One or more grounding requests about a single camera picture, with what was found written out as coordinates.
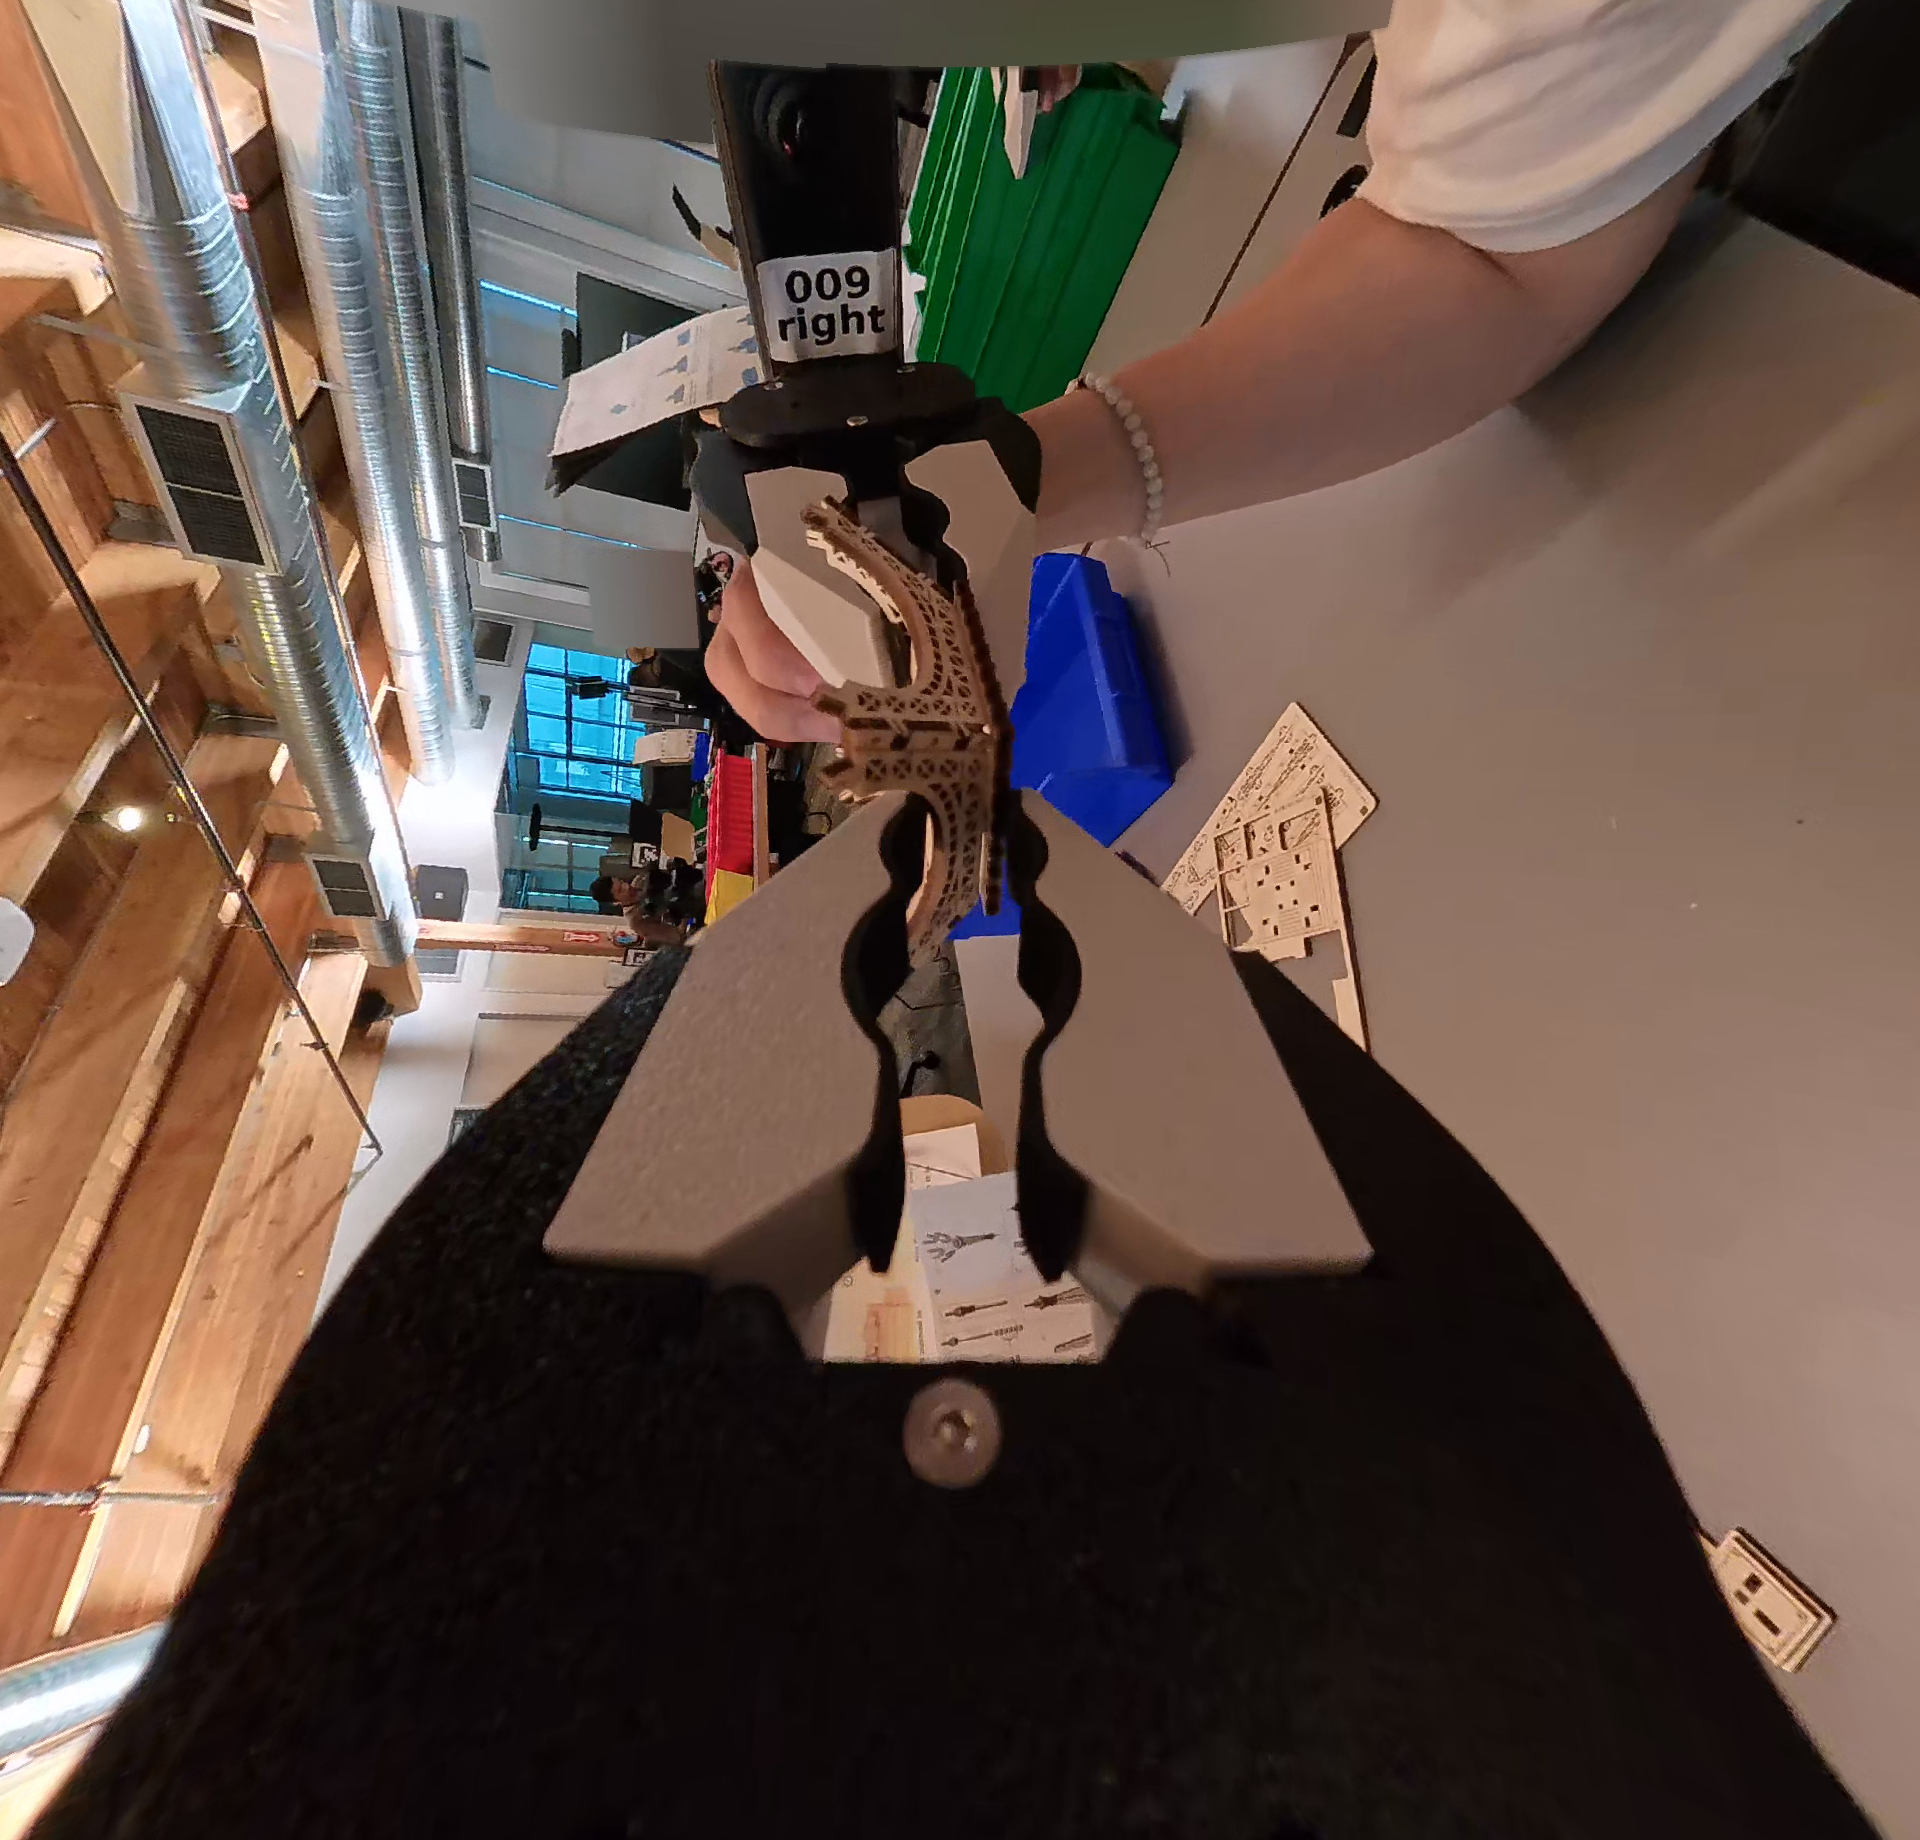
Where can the wooden square connector frame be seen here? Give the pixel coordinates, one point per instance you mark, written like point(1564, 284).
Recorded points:
point(1768, 1601)

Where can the blue plastic bin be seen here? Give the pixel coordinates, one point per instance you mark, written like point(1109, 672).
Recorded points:
point(1093, 702)

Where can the cardboard box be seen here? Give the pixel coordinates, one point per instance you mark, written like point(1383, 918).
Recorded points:
point(937, 1135)

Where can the long silver ventilation duct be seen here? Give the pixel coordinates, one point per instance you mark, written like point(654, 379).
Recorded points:
point(255, 549)
point(397, 369)

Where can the stack of green bins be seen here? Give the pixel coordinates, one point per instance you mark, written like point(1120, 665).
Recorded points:
point(1033, 250)

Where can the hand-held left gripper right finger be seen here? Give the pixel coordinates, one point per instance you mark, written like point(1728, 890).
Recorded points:
point(1201, 1120)

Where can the person's right hand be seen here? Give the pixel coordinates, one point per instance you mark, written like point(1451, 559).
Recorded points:
point(766, 672)

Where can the grey desk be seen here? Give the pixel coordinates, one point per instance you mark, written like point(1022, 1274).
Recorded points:
point(1648, 971)

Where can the short silver ventilation duct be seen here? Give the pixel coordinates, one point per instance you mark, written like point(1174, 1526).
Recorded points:
point(74, 1688)

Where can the person's right forearm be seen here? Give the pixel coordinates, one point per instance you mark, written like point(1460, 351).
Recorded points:
point(1347, 369)

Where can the laser-cut wooden puzzle sheet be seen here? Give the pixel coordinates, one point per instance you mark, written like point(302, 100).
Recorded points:
point(1319, 776)

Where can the red plastic bin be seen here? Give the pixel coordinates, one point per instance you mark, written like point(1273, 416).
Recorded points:
point(737, 838)

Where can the wooden lattice tower base model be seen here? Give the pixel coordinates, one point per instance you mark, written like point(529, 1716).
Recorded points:
point(932, 717)

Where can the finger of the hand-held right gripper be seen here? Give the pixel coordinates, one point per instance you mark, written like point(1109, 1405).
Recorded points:
point(984, 515)
point(817, 609)

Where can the air vent grille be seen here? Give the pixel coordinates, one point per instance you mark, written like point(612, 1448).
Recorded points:
point(203, 484)

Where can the printed sheet on black stand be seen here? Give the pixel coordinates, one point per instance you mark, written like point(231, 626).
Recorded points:
point(660, 377)

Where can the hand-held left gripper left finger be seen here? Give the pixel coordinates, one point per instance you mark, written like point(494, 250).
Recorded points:
point(719, 1120)

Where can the instruction booklet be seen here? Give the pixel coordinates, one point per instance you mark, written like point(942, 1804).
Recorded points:
point(975, 1286)

